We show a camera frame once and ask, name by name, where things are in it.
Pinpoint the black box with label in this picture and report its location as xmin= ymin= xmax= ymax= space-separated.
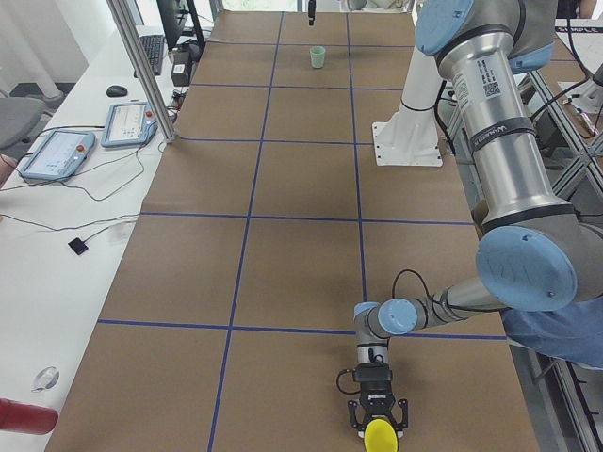
xmin=171 ymin=51 xmax=192 ymax=87

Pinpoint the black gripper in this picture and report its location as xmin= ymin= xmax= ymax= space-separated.
xmin=347 ymin=363 xmax=408 ymax=438

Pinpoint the black computer mouse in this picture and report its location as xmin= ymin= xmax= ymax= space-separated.
xmin=106 ymin=85 xmax=128 ymax=98

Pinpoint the black keyboard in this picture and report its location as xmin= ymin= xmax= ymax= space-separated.
xmin=139 ymin=35 xmax=166 ymax=76

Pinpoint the red cylinder bottle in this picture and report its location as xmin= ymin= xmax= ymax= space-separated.
xmin=1 ymin=398 xmax=58 ymax=435

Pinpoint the blue teach pendant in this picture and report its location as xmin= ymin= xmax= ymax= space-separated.
xmin=101 ymin=102 xmax=157 ymax=148
xmin=20 ymin=130 xmax=96 ymax=182

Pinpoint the far blue teach pendant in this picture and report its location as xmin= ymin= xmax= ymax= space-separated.
xmin=101 ymin=102 xmax=157 ymax=148

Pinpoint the near blue teach pendant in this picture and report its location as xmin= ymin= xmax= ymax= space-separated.
xmin=20 ymin=130 xmax=96 ymax=182

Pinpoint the small black square pad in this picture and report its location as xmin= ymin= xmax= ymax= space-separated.
xmin=68 ymin=237 xmax=89 ymax=255

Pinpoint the green plastic cup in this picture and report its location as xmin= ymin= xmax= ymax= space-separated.
xmin=309 ymin=45 xmax=326 ymax=69

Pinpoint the aluminium frame post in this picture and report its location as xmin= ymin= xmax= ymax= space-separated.
xmin=106 ymin=0 xmax=176 ymax=143

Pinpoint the grey office chair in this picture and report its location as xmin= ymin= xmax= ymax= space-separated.
xmin=1 ymin=83 xmax=65 ymax=151

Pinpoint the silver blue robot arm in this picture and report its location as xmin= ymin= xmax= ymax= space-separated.
xmin=348 ymin=1 xmax=602 ymax=451

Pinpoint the brown paper table mat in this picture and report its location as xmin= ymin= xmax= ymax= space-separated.
xmin=45 ymin=11 xmax=541 ymax=452

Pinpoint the black computer monitor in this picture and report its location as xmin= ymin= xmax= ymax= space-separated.
xmin=156 ymin=0 xmax=205 ymax=50

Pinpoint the person in blue hoodie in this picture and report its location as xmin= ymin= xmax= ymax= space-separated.
xmin=501 ymin=297 xmax=602 ymax=370

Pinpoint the yellow plastic cup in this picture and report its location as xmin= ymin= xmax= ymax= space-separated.
xmin=364 ymin=418 xmax=399 ymax=452

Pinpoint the clear plastic wrapper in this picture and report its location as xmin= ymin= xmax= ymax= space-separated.
xmin=31 ymin=366 xmax=60 ymax=393

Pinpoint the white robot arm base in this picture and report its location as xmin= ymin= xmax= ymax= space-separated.
xmin=372 ymin=48 xmax=442 ymax=168

